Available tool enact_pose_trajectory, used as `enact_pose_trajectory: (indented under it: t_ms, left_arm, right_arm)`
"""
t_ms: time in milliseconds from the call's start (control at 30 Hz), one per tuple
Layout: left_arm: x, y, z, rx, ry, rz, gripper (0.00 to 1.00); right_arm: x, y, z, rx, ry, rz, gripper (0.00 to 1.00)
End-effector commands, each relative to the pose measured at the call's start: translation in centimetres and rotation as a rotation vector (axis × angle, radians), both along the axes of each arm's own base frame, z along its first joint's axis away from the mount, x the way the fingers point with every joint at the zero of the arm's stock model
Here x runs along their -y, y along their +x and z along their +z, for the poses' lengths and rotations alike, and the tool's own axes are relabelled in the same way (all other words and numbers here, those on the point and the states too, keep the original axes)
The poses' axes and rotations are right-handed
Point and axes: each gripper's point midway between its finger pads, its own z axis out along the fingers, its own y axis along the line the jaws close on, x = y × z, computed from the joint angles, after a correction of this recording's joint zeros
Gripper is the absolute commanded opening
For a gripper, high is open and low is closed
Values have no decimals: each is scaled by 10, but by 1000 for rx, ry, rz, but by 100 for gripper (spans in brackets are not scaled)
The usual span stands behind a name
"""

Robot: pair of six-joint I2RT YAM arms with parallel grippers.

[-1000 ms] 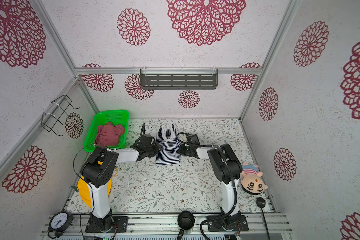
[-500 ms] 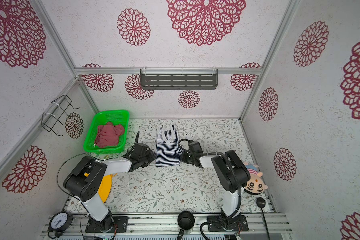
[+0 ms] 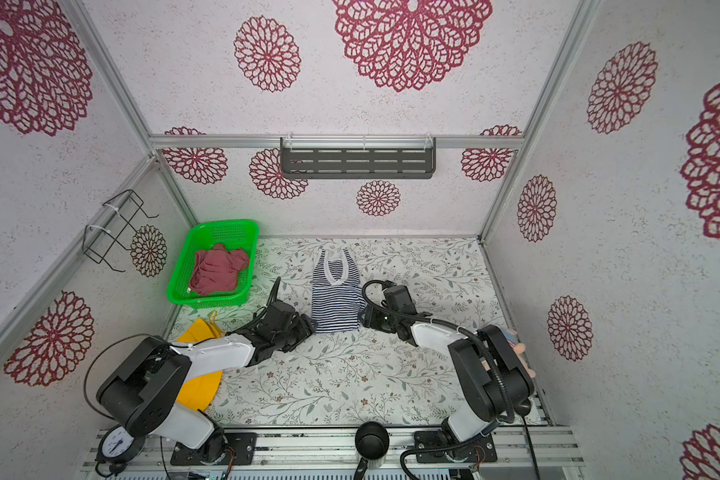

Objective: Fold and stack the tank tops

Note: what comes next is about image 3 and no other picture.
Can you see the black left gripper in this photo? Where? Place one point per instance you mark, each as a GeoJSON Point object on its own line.
{"type": "Point", "coordinates": [304, 326]}

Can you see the black small ladle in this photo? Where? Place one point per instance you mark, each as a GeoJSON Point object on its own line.
{"type": "Point", "coordinates": [523, 409]}

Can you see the yellow hat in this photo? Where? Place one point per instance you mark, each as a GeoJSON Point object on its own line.
{"type": "Point", "coordinates": [202, 384]}

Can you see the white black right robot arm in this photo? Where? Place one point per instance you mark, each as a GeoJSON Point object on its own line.
{"type": "Point", "coordinates": [496, 385]}

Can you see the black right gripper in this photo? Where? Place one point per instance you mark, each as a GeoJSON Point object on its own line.
{"type": "Point", "coordinates": [371, 318]}

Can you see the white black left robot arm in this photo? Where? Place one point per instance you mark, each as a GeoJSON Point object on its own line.
{"type": "Point", "coordinates": [142, 393]}

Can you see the round pressure gauge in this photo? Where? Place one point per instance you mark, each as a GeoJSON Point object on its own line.
{"type": "Point", "coordinates": [115, 451]}

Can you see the blue white striped tank top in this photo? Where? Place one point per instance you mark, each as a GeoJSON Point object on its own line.
{"type": "Point", "coordinates": [337, 302]}

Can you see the black wire wall rack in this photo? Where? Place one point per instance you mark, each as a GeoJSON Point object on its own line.
{"type": "Point", "coordinates": [101, 237]}

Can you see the grey wall shelf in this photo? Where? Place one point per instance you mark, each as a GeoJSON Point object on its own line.
{"type": "Point", "coordinates": [357, 162]}

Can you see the maroon tank top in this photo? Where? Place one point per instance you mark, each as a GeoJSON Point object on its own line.
{"type": "Point", "coordinates": [217, 270]}

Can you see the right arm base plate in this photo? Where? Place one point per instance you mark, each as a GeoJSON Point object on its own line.
{"type": "Point", "coordinates": [479, 450]}

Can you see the green plastic basket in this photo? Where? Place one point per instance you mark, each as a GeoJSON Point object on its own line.
{"type": "Point", "coordinates": [233, 234]}

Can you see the plush doll toy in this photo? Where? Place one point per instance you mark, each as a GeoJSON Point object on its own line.
{"type": "Point", "coordinates": [519, 349]}

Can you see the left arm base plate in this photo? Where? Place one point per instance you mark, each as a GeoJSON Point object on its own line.
{"type": "Point", "coordinates": [234, 449]}

